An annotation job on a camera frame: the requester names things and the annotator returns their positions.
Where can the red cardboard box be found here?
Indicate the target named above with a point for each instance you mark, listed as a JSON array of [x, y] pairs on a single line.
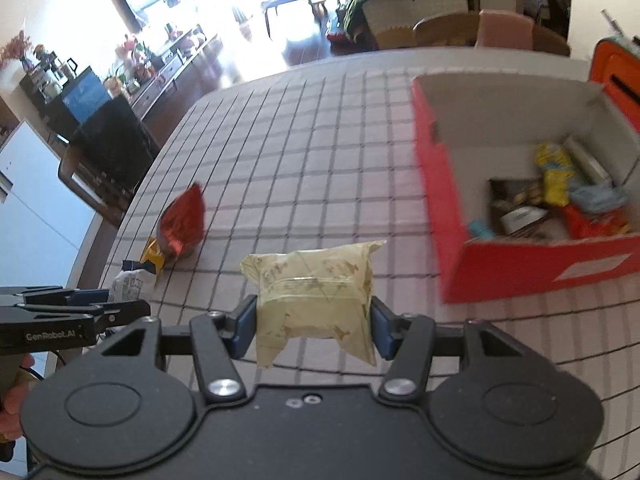
[[450, 210]]

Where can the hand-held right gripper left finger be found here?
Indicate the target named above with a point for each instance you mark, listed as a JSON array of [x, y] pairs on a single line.
[[245, 327]]

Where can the pink flower bouquet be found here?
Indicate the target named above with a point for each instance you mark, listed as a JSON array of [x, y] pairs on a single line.
[[132, 55]]

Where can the light blue snack packet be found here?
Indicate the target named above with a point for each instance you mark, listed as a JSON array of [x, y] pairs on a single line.
[[597, 197]]

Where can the white checked tablecloth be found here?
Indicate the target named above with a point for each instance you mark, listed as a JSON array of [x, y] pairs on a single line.
[[310, 135]]

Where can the person's left hand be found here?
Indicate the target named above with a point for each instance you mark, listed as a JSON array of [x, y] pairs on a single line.
[[12, 400]]

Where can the white cabinet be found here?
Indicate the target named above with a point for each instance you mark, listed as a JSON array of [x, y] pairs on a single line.
[[35, 195]]

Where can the orange case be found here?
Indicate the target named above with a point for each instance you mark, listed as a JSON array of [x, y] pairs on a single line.
[[615, 60]]

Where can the yellow and blue snack packet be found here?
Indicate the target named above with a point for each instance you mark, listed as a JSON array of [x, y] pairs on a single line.
[[552, 175]]

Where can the cream and yellow armchair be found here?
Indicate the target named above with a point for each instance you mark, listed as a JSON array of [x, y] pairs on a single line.
[[435, 5]]

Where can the dark grey chair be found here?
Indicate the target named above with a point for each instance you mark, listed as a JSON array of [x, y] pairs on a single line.
[[107, 160]]

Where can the pale yellow snack packet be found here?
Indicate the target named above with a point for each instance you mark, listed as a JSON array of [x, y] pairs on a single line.
[[315, 290]]

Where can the red floor item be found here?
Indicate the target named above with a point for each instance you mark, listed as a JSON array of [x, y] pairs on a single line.
[[335, 36]]

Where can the blue candy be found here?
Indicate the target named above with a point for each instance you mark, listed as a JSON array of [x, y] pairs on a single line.
[[480, 230]]

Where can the red foil snack packet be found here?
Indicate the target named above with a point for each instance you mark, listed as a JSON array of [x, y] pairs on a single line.
[[182, 220]]

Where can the wooden chair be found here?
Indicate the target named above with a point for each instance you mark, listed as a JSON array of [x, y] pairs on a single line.
[[550, 41], [445, 30]]

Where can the pink chair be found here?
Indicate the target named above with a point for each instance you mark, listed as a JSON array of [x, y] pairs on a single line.
[[505, 30]]

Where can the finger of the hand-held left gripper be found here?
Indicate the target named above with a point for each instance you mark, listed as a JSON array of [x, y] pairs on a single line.
[[122, 312], [85, 296]]

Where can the long clear snack packet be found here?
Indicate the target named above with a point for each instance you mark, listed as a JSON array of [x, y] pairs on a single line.
[[587, 160]]

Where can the blue rectangular box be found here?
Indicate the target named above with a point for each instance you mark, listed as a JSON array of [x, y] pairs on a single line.
[[85, 94]]

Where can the black snack packet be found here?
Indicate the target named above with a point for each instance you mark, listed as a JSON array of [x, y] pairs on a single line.
[[517, 207]]

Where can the low coffee table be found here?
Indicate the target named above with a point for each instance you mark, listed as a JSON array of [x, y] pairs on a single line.
[[285, 2]]

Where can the small yellow snack packet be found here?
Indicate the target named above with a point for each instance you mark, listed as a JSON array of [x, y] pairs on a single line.
[[152, 255]]

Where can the red printed snack packet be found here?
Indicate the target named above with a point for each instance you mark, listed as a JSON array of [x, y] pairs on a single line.
[[595, 224]]

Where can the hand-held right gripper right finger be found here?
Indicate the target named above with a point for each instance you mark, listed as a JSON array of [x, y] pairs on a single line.
[[381, 330]]

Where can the long tv cabinet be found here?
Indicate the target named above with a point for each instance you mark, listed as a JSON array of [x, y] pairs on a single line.
[[172, 75]]

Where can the white snack packet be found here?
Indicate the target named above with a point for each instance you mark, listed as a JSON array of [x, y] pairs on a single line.
[[127, 285]]

